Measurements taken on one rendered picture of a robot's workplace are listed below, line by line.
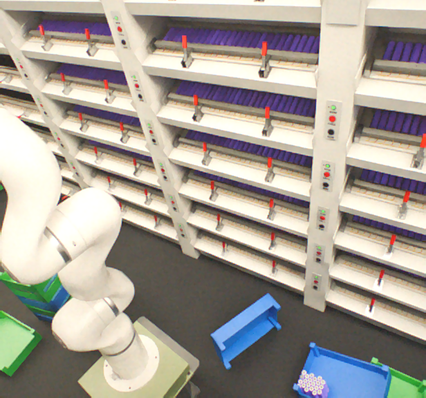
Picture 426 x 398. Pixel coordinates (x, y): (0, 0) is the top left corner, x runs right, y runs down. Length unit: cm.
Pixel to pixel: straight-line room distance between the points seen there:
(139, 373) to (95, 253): 64
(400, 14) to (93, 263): 82
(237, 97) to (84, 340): 87
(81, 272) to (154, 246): 133
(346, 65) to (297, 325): 119
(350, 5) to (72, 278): 83
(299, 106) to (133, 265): 132
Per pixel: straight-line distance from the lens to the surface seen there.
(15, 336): 214
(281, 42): 111
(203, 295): 186
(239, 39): 117
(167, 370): 133
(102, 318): 102
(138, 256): 210
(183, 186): 161
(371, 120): 115
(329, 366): 167
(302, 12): 94
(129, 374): 131
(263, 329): 174
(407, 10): 88
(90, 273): 81
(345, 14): 90
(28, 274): 68
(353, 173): 127
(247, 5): 98
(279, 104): 120
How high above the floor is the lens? 158
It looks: 42 degrees down
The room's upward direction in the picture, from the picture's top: 11 degrees counter-clockwise
